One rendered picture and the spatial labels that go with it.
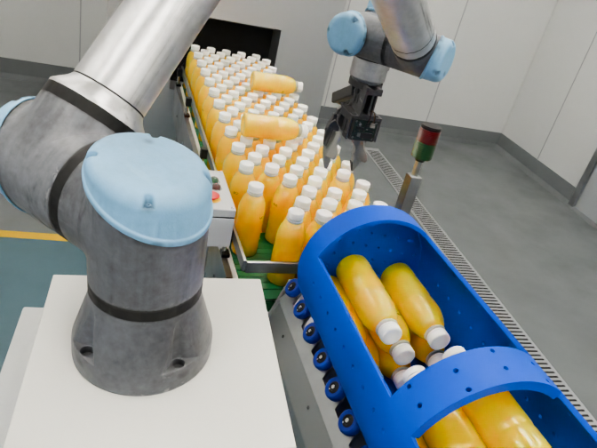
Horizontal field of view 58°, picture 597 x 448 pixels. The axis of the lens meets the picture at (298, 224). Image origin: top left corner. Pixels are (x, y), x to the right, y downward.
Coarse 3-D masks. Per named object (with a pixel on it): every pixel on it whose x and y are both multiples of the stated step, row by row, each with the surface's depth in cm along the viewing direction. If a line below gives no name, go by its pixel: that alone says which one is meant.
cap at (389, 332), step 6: (384, 324) 91; (390, 324) 91; (396, 324) 91; (378, 330) 92; (384, 330) 91; (390, 330) 90; (396, 330) 91; (378, 336) 92; (384, 336) 91; (390, 336) 91; (396, 336) 92; (384, 342) 92; (390, 342) 92
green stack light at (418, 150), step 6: (414, 144) 158; (420, 144) 156; (414, 150) 158; (420, 150) 156; (426, 150) 156; (432, 150) 156; (414, 156) 158; (420, 156) 157; (426, 156) 157; (432, 156) 159
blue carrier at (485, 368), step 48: (336, 240) 101; (384, 240) 112; (336, 288) 95; (432, 288) 113; (336, 336) 90; (480, 336) 98; (384, 384) 77; (432, 384) 71; (480, 384) 69; (528, 384) 70; (384, 432) 75; (576, 432) 76
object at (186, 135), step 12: (180, 96) 242; (180, 108) 233; (180, 120) 231; (180, 132) 229; (192, 132) 208; (192, 144) 198; (216, 252) 145; (216, 264) 145; (228, 264) 138; (216, 276) 144; (228, 276) 133
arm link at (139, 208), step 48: (96, 144) 49; (144, 144) 51; (96, 192) 46; (144, 192) 46; (192, 192) 48; (96, 240) 48; (144, 240) 47; (192, 240) 49; (96, 288) 51; (144, 288) 50; (192, 288) 53
